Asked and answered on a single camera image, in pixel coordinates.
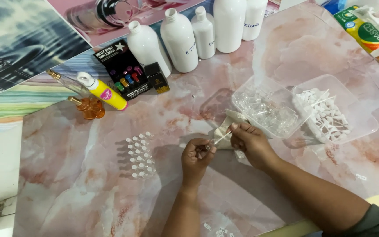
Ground blue plastic item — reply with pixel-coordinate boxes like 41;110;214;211
321;0;349;16

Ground white spray pump tube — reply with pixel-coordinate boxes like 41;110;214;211
212;131;232;147

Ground small black gold box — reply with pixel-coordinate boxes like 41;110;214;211
143;62;170;95

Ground orange glass perfume bottle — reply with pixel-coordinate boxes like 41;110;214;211
67;96;106;120

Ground yellow bottle white cap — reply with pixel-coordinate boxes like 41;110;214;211
76;71;128;111

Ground pastel striped poster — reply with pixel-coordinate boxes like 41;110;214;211
0;39;137;136

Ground white paper label scraps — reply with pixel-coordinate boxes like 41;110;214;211
203;223;235;237

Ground black perfume display card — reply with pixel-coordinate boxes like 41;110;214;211
93;39;153;101

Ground small white plastic bottle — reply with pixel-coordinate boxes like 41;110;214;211
190;6;216;60

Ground large white plastic bottle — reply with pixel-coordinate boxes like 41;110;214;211
213;0;247;54

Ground pink perfume poster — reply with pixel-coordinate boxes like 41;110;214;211
46;0;210;47

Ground clear tray of glass vials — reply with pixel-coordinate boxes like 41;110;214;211
231;75;312;140

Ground person's right hand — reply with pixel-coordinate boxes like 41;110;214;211
227;122;279;172

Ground person's left hand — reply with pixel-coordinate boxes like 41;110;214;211
181;138;217;188

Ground beige cloth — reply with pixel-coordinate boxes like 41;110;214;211
213;109;250;151

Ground green yellow tissue pack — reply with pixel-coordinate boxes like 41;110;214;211
334;5;379;55

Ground grey blue poster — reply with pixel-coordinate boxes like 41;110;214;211
0;0;93;101

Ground group of small capped vials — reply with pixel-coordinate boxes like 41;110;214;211
125;131;157;180

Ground clear tray of white pumps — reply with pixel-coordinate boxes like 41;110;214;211
291;74;379;145

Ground clear tall perfume bottle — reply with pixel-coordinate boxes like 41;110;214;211
46;69;93;99

